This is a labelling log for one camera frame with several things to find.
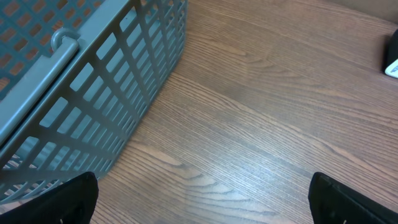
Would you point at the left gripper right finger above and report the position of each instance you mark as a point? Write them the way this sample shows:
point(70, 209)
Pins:
point(333, 202)

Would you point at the grey plastic basket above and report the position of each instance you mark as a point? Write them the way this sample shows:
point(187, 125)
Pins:
point(77, 79)

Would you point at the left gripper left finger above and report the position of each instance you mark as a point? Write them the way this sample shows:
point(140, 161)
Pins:
point(71, 202)

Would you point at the white barcode scanner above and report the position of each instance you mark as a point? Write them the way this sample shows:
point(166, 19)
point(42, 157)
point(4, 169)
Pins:
point(391, 57)

